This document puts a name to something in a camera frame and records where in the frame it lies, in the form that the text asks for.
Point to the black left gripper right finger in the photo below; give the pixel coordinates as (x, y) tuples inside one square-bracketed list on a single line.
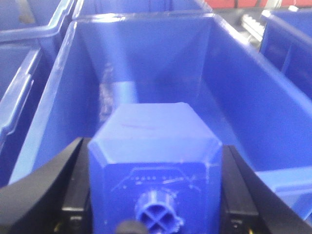
[(248, 206)]

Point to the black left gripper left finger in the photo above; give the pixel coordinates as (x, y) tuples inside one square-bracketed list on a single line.
[(53, 199)]

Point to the blue bottle-shaped part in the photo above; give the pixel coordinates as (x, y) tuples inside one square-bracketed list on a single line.
[(157, 163)]

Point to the blue target bin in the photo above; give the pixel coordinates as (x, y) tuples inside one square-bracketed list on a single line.
[(198, 59)]

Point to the blue bin left neighbour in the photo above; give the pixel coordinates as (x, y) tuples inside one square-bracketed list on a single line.
[(31, 34)]

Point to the blue bin neighbour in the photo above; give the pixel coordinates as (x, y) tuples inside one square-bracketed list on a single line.
[(31, 34), (287, 44)]

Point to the blue bin right neighbour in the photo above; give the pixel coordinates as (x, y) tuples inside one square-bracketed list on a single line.
[(287, 44)]

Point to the blue bin behind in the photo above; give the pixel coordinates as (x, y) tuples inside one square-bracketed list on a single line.
[(89, 8)]

